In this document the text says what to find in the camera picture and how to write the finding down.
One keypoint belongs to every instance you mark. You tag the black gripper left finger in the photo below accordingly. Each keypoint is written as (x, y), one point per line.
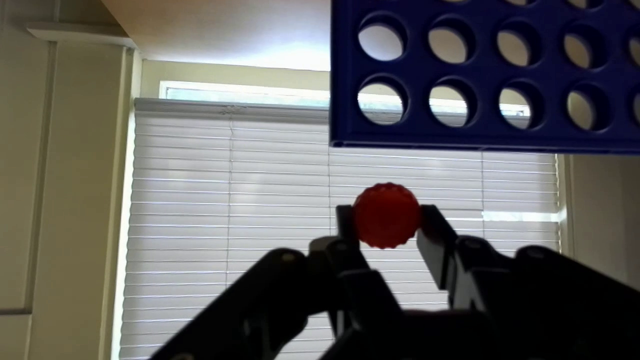
(287, 293)

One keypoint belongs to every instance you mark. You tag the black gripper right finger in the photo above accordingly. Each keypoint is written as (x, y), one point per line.
(532, 293)

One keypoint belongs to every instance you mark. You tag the orange game disc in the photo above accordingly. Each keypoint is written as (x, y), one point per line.
(386, 215)

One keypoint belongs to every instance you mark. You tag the white window blinds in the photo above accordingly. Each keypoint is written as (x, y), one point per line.
(220, 201)

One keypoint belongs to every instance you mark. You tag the blue connect four grid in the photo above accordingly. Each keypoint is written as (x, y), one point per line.
(481, 136)

